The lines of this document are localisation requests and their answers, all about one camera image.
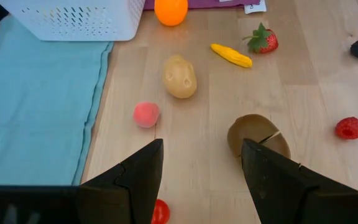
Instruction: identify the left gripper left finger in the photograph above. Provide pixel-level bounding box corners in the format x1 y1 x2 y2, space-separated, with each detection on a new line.
78 138 165 224

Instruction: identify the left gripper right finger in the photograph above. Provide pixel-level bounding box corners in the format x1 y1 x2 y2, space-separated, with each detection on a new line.
241 138 358 224

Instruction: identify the red toy tomato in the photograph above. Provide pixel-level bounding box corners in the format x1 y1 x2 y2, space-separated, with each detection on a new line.
150 198 171 224

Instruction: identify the brown toy kiwi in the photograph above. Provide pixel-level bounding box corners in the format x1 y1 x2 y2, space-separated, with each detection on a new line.
227 113 291 159

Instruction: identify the pink toy peach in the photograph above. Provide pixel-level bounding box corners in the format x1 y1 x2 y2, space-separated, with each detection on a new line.
132 101 161 129

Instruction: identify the red toy raspberry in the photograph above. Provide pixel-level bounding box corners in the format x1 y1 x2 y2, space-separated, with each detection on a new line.
334 116 358 140

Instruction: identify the tan toy potato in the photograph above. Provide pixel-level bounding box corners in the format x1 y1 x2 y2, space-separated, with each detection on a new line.
162 54 198 100

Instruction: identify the red toy strawberry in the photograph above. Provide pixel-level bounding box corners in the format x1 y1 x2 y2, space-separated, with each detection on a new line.
242 22 280 54

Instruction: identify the smooth orange toy fruit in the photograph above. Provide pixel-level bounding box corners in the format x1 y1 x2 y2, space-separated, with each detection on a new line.
154 0 189 27

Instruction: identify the light blue cloth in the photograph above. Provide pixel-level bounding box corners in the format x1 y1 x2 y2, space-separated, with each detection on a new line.
0 14 114 187

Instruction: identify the white perforated plastic basket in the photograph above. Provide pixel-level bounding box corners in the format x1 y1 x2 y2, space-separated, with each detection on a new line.
0 0 146 42

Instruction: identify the white paper label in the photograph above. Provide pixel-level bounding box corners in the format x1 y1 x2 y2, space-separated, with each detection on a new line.
244 0 267 15

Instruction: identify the purple cloth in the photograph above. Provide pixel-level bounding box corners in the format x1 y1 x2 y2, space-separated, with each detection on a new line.
144 0 260 10

